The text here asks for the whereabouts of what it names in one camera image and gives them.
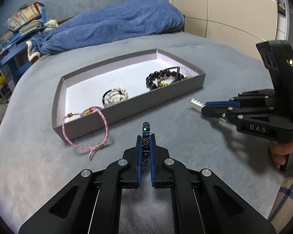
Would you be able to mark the person's right hand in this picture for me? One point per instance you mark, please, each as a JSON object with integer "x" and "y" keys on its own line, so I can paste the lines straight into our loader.
{"x": 278, "y": 153}

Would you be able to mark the beige wardrobe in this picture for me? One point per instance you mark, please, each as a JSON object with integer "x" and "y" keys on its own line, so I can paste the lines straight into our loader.
{"x": 222, "y": 12}

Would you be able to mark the stack of books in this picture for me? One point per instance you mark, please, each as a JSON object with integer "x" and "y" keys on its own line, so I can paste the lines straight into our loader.
{"x": 26, "y": 28}

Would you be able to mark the white plush toy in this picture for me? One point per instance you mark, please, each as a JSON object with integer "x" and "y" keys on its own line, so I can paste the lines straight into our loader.
{"x": 50, "y": 24}

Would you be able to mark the yellow toy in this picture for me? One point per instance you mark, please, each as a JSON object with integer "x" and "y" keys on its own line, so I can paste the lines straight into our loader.
{"x": 0, "y": 81}

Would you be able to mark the blue blanket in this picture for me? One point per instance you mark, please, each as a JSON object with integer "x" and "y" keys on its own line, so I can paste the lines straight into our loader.
{"x": 112, "y": 26}

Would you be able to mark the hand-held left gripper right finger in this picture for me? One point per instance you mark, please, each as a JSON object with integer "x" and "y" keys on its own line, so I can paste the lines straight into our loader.
{"x": 152, "y": 160}

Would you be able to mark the grey cardboard box tray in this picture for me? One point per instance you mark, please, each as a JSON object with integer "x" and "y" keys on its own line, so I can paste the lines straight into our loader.
{"x": 88, "y": 95}

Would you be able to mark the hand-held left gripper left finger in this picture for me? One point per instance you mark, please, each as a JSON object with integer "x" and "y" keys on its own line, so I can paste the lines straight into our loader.
{"x": 138, "y": 160}

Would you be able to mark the white door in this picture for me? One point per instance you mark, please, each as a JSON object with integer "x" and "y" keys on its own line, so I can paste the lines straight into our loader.
{"x": 287, "y": 17}

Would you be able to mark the person's right forearm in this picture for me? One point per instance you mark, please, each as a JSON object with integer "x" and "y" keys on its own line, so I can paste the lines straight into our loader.
{"x": 289, "y": 199}

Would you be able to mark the blue desk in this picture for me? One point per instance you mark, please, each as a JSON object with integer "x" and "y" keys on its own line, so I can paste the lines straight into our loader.
{"x": 12, "y": 53}

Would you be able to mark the gold pearl hair clip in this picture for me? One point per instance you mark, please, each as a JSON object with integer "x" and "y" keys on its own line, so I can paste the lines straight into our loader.
{"x": 196, "y": 102}

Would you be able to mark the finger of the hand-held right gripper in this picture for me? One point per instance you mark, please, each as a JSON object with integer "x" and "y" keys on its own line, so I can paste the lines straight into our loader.
{"x": 219, "y": 104}
{"x": 214, "y": 112}

